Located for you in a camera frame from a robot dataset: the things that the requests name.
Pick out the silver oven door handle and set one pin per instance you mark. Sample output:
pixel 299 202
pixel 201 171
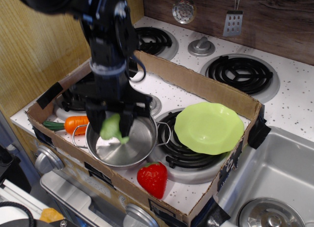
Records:
pixel 74 203

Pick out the black burner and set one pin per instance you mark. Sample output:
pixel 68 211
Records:
pixel 158 42
pixel 248 74
pixel 183 164
pixel 71 104

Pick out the grey stove knob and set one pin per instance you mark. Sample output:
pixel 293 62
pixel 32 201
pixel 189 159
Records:
pixel 201 47
pixel 155 105

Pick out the back left black burner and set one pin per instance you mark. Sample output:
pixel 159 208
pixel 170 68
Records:
pixel 158 42

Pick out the stainless steel pan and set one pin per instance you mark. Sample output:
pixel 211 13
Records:
pixel 143 138

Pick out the grey centre stove knob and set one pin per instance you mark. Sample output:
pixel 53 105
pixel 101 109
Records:
pixel 155 105

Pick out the grey back stove knob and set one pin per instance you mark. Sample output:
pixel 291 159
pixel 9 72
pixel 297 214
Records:
pixel 201 47

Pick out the back right black burner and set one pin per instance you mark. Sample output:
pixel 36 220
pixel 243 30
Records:
pixel 248 74

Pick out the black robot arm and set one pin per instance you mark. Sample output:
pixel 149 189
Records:
pixel 112 39

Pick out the left silver oven knob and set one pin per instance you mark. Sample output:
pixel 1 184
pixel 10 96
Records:
pixel 46 161

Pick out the green toy broccoli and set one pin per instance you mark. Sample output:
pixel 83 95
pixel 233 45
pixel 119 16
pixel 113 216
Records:
pixel 110 129

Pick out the red toy strawberry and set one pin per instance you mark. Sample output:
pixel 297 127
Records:
pixel 153 178

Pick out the front right black burner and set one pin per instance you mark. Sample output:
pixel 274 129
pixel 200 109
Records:
pixel 183 164

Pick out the silver oven knob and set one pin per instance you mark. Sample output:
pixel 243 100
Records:
pixel 46 161
pixel 137 217

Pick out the light green plastic plate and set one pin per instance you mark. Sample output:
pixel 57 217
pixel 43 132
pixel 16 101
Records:
pixel 209 128

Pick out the brown cardboard fence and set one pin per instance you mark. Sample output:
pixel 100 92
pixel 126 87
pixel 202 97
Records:
pixel 119 178

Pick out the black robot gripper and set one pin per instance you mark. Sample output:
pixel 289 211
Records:
pixel 113 94

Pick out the orange toy carrot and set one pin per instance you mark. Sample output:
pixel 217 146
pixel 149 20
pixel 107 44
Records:
pixel 76 125

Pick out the yellow sponge piece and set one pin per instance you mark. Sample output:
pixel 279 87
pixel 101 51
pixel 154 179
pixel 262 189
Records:
pixel 50 215

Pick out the right silver oven knob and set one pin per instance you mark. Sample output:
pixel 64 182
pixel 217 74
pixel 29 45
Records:
pixel 137 217

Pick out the stainless steel sink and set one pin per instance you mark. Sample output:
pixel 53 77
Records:
pixel 282 168

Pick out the hanging silver slotted spatula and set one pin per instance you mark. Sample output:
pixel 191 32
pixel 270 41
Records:
pixel 233 21

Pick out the front left black burner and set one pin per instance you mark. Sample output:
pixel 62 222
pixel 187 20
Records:
pixel 71 104

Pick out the hanging silver skimmer ladle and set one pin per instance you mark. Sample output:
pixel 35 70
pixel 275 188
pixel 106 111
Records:
pixel 184 11

